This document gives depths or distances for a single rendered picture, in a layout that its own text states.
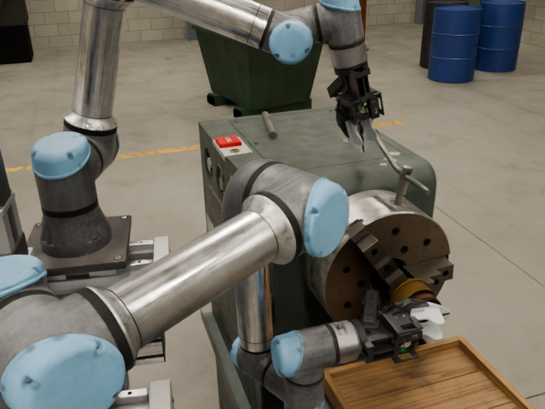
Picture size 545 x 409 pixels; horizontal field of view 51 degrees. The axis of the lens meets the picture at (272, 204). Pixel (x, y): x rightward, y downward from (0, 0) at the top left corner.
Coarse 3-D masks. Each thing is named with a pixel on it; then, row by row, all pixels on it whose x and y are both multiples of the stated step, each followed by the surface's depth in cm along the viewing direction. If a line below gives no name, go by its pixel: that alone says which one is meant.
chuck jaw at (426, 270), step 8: (440, 256) 128; (400, 264) 127; (416, 264) 126; (424, 264) 126; (432, 264) 125; (440, 264) 125; (448, 264) 125; (408, 272) 124; (416, 272) 123; (424, 272) 123; (432, 272) 123; (440, 272) 125; (448, 272) 125; (424, 280) 120; (432, 280) 120; (440, 280) 123; (432, 288) 120
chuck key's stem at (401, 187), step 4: (404, 168) 120; (408, 168) 120; (412, 168) 120; (404, 172) 120; (408, 172) 120; (400, 176) 121; (404, 176) 121; (400, 180) 121; (404, 180) 121; (400, 184) 121; (404, 184) 121; (400, 188) 122; (404, 188) 121; (396, 192) 123; (400, 192) 122; (404, 192) 122; (396, 196) 123; (400, 196) 122; (396, 200) 123; (400, 200) 123; (396, 204) 123; (400, 204) 123
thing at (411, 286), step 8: (408, 280) 116; (416, 280) 117; (400, 288) 116; (408, 288) 115; (416, 288) 114; (424, 288) 114; (392, 296) 116; (400, 296) 115; (408, 296) 114; (416, 296) 113; (424, 296) 112; (432, 296) 113; (440, 304) 113
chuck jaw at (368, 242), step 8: (360, 224) 119; (352, 232) 119; (360, 232) 118; (368, 232) 118; (360, 240) 118; (368, 240) 117; (376, 240) 115; (360, 248) 116; (368, 248) 115; (376, 248) 116; (368, 256) 116; (376, 256) 117; (384, 256) 117; (376, 264) 117; (384, 264) 116; (392, 264) 116; (376, 272) 121; (384, 272) 117; (392, 272) 117; (400, 272) 116; (384, 280) 117; (392, 280) 116; (400, 280) 116; (392, 288) 116
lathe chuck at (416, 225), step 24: (360, 216) 120; (384, 216) 118; (408, 216) 120; (384, 240) 121; (408, 240) 123; (432, 240) 125; (312, 264) 126; (336, 264) 119; (360, 264) 121; (408, 264) 126; (312, 288) 129; (336, 288) 122; (360, 288) 124; (336, 312) 125; (360, 312) 127
